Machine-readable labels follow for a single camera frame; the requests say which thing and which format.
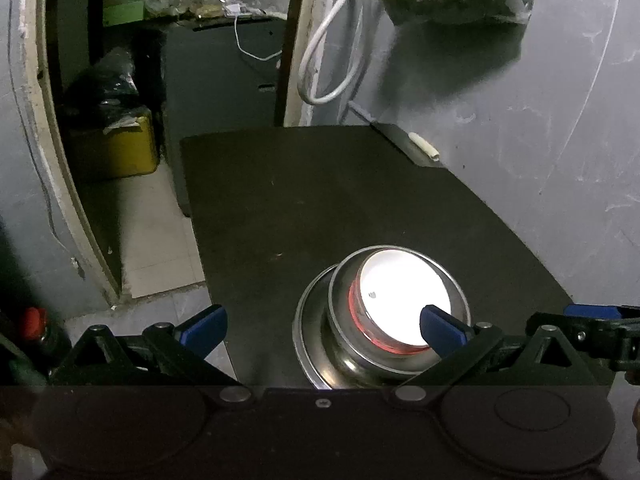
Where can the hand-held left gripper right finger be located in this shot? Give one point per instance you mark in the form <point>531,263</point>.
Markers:
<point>442,332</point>

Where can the dark cabinet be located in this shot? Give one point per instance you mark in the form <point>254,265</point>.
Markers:
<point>220,90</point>

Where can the green box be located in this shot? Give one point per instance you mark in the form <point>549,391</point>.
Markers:
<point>124,12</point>

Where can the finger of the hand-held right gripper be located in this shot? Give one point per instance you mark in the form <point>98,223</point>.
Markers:
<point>592,310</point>
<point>600,335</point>

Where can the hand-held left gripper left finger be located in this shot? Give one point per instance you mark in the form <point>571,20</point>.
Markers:
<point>205,330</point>

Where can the black plastic bag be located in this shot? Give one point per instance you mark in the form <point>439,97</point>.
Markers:
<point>107,85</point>

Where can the white ceramic bowl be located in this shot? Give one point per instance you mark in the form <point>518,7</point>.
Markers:
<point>400,290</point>
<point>356,312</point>

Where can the stainless steel bowl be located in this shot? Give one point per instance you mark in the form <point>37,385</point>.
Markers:
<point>360,360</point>

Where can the red-capped dark bottle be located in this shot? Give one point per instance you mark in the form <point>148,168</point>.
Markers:
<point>35,320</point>

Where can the yellow plastic container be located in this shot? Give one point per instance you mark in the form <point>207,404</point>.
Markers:
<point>120,155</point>

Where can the stainless steel plate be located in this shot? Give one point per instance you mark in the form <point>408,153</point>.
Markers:
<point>312,340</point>

